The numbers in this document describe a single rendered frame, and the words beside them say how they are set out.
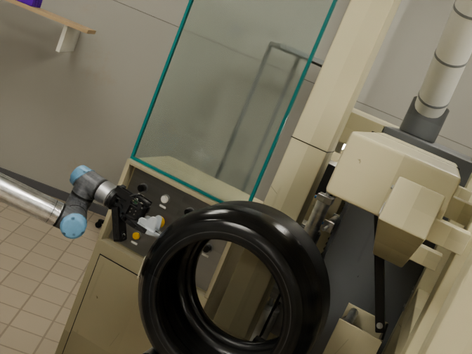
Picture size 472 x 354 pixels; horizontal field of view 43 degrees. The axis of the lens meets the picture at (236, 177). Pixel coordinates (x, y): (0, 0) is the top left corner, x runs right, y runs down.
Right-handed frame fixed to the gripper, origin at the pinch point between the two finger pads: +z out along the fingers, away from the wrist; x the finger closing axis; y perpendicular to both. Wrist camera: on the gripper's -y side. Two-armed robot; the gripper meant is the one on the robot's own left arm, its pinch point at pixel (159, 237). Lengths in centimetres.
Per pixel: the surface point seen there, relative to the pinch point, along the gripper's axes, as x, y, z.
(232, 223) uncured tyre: -10.4, 20.4, 20.8
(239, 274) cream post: 26.7, -5.7, 23.2
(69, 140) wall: 292, -95, -218
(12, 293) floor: 126, -136, -109
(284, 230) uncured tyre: -4.3, 24.9, 33.5
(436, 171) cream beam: -35, 62, 59
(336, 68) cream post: 27, 71, 17
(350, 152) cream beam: -35, 56, 42
